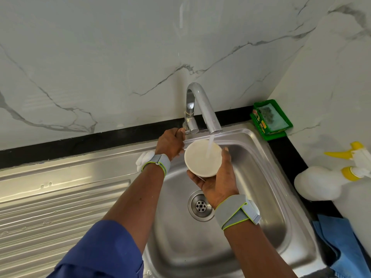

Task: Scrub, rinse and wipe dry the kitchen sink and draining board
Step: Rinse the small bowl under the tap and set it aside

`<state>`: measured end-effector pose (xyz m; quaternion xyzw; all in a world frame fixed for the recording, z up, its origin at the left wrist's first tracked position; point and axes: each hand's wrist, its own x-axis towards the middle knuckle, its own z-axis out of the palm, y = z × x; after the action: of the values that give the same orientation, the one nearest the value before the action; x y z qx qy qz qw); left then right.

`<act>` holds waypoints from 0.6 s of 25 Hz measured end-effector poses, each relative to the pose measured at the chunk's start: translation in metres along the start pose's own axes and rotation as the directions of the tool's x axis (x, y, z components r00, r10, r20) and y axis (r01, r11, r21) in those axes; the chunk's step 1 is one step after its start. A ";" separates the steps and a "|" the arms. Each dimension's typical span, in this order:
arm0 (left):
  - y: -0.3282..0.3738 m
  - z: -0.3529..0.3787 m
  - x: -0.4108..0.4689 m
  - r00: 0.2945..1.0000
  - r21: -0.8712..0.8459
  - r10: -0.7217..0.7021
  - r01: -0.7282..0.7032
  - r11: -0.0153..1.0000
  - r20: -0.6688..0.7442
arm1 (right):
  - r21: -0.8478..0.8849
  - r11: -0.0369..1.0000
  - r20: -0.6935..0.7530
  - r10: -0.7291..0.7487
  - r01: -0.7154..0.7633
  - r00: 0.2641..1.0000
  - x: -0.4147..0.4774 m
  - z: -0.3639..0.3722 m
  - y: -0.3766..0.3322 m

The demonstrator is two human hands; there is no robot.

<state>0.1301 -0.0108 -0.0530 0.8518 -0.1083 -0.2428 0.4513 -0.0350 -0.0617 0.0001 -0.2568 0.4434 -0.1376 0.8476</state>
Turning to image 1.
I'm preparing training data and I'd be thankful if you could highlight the green soap tray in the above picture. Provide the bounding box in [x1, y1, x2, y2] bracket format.
[250, 99, 294, 141]

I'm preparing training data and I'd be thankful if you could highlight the person's left hand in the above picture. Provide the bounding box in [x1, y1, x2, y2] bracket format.
[154, 127, 187, 161]

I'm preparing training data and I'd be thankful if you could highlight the person's left forearm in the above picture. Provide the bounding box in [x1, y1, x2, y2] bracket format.
[104, 165, 166, 253]

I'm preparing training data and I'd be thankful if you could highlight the white left wrist tracker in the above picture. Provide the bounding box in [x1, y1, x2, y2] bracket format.
[136, 150, 172, 176]

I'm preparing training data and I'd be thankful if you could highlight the white yellow spray bottle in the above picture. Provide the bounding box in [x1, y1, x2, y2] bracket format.
[294, 141, 371, 202]

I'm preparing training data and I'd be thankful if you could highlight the chrome faucet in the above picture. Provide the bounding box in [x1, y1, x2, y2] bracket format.
[182, 83, 223, 136]

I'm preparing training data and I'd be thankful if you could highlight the person's right hand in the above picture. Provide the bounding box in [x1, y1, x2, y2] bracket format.
[187, 149, 240, 209]

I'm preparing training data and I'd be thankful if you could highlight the person's right forearm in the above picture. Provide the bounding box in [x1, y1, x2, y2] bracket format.
[225, 223, 298, 278]

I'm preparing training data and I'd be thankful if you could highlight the stainless steel sink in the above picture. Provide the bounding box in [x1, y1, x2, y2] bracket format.
[0, 127, 328, 278]

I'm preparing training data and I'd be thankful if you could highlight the metal drain strainer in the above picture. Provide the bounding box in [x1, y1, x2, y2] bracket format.
[187, 191, 215, 222]

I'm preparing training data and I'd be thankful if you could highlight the white bowl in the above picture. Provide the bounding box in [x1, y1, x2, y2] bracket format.
[184, 139, 223, 178]

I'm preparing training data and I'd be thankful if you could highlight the blue cloth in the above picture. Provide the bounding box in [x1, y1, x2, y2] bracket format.
[313, 214, 371, 278]

